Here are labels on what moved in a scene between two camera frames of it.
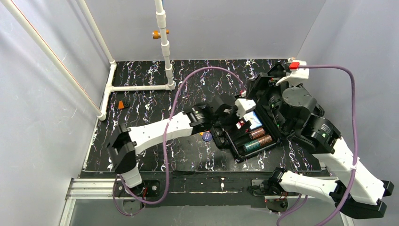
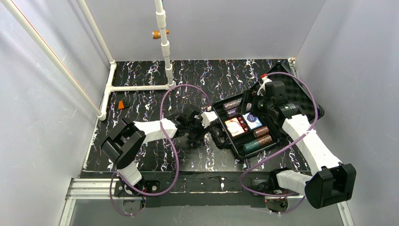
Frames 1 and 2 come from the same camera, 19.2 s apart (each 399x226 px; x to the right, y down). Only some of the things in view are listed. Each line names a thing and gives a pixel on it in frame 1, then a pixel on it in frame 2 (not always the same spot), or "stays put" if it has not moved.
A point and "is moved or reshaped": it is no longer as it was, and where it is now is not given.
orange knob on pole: x=156 y=35 stays put
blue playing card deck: x=251 y=117 stays put
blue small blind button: x=206 y=136 is moved or reshaped
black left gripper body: x=226 y=111 to x=196 y=125
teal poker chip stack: x=251 y=146 stays put
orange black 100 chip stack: x=257 y=133 is moved or reshaped
